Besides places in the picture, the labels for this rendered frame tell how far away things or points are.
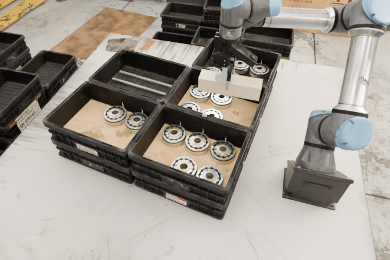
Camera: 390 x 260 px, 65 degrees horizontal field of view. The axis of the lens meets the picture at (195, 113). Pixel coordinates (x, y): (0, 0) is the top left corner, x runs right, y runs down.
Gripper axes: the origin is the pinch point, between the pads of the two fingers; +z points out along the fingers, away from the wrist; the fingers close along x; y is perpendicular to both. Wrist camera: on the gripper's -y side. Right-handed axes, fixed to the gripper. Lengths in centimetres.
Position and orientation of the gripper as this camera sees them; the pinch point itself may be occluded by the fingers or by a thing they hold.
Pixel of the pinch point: (230, 82)
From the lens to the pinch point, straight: 119.2
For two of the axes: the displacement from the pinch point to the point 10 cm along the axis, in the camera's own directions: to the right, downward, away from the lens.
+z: -0.1, 7.1, 7.0
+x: -2.4, 6.8, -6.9
